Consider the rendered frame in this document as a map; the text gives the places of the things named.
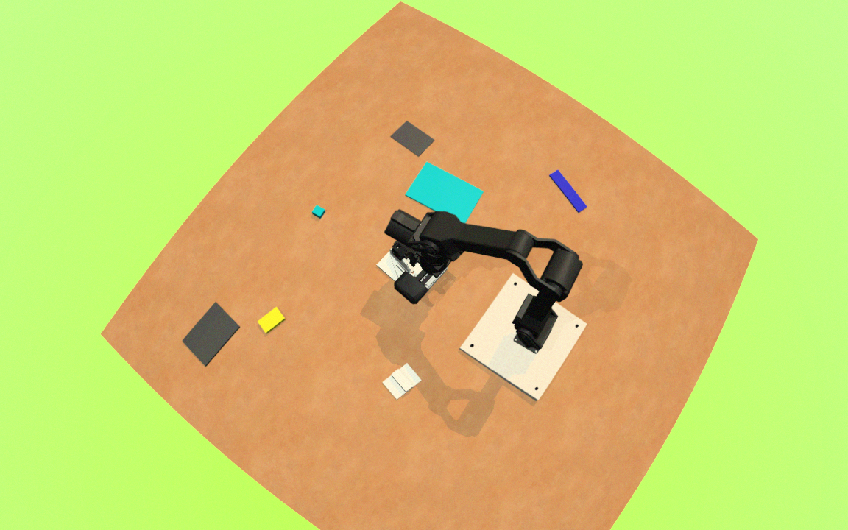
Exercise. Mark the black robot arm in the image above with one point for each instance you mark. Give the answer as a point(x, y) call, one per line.
point(442, 235)

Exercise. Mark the blue flat bar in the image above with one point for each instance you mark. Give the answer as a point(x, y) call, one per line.
point(568, 191)

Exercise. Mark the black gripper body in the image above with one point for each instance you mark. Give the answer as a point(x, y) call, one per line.
point(412, 288)

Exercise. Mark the cyan flat rectangular plate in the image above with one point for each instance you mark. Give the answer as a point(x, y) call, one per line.
point(441, 191)

